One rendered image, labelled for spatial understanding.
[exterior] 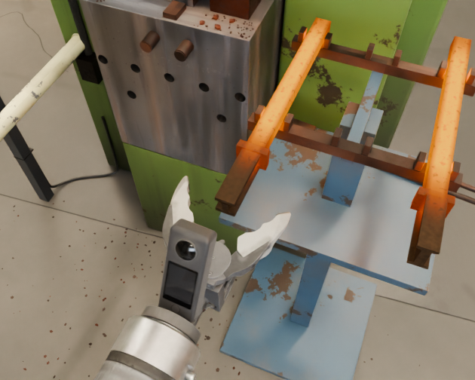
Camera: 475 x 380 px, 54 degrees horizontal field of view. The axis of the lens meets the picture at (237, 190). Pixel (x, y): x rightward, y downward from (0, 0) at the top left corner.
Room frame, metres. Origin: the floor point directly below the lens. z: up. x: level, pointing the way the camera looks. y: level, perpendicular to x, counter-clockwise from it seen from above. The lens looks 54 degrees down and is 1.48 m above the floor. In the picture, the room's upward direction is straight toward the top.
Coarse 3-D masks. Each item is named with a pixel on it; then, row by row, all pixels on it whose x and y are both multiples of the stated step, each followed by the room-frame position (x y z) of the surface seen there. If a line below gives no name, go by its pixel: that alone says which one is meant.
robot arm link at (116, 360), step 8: (112, 352) 0.15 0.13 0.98; (120, 352) 0.15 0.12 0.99; (112, 360) 0.14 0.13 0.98; (120, 360) 0.14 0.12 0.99; (128, 360) 0.14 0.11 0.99; (136, 360) 0.14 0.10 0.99; (104, 368) 0.13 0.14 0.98; (112, 368) 0.13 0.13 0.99; (120, 368) 0.13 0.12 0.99; (128, 368) 0.13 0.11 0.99; (136, 368) 0.13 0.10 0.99; (144, 368) 0.13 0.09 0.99; (152, 368) 0.13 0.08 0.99; (96, 376) 0.13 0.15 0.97; (104, 376) 0.12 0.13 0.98; (112, 376) 0.12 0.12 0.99; (120, 376) 0.12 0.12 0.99; (128, 376) 0.12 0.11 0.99; (136, 376) 0.12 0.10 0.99; (144, 376) 0.12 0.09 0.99; (152, 376) 0.12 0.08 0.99; (160, 376) 0.12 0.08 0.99; (168, 376) 0.12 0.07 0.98
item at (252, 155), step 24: (312, 24) 0.71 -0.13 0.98; (312, 48) 0.65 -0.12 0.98; (288, 72) 0.59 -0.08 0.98; (288, 96) 0.53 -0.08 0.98; (264, 120) 0.48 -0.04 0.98; (240, 144) 0.43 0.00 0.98; (264, 144) 0.44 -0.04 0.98; (240, 168) 0.39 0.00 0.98; (264, 168) 0.41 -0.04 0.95; (240, 192) 0.35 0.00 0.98
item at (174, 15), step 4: (172, 4) 0.85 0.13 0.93; (176, 4) 0.85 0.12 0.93; (180, 4) 0.85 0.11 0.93; (184, 4) 0.85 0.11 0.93; (168, 8) 0.84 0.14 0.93; (172, 8) 0.84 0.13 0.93; (176, 8) 0.84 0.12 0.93; (180, 8) 0.84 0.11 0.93; (184, 8) 0.85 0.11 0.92; (164, 12) 0.83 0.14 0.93; (168, 12) 0.83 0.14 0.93; (172, 12) 0.83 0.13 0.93; (176, 12) 0.83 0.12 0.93; (180, 12) 0.83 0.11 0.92; (164, 16) 0.83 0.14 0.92; (168, 16) 0.82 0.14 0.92; (172, 16) 0.82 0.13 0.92; (176, 16) 0.82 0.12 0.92
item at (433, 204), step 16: (464, 48) 0.65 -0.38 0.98; (448, 64) 0.62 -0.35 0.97; (464, 64) 0.61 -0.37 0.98; (448, 80) 0.57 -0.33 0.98; (464, 80) 0.57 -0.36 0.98; (448, 96) 0.53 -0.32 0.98; (448, 112) 0.50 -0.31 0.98; (448, 128) 0.47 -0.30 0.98; (432, 144) 0.44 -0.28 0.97; (448, 144) 0.44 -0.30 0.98; (432, 160) 0.41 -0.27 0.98; (448, 160) 0.41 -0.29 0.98; (432, 176) 0.38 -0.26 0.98; (448, 176) 0.38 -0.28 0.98; (416, 192) 0.36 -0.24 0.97; (432, 192) 0.35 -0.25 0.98; (416, 208) 0.34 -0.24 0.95; (432, 208) 0.32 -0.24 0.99; (448, 208) 0.33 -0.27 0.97; (416, 224) 0.32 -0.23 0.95; (432, 224) 0.30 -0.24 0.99; (416, 240) 0.30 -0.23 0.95; (432, 240) 0.28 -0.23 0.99; (416, 256) 0.27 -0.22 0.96
